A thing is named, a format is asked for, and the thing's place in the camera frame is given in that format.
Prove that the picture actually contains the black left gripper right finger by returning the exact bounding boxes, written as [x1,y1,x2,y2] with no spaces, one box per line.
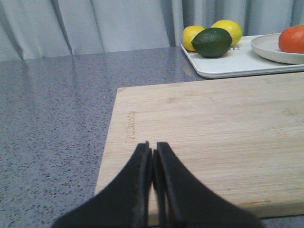
[153,142,264,228]

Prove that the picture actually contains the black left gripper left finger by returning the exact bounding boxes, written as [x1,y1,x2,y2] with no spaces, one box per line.
[52,142,152,228]

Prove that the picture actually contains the white round plate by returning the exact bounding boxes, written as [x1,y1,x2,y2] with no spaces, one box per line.
[251,33,304,65]

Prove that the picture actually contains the orange fruit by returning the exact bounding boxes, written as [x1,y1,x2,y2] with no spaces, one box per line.
[278,24,304,54]

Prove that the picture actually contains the white rectangular tray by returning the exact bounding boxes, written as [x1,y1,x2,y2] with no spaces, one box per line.
[181,35,304,79]

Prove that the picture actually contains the wooden cutting board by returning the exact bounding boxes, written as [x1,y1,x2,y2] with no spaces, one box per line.
[95,72,304,218]

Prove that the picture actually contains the green lime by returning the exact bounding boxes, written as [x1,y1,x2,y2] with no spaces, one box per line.
[191,28,232,58]

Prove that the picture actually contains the yellow lemon left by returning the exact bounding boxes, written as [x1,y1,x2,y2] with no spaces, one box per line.
[182,25,205,52]

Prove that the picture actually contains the yellow lemon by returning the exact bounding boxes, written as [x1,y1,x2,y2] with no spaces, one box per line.
[211,20,243,46]
[182,25,205,52]

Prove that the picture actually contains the yellow lemon right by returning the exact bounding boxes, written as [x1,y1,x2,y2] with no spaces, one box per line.
[211,20,243,46]

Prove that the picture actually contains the grey curtain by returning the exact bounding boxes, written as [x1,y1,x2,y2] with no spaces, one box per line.
[0,0,304,61]

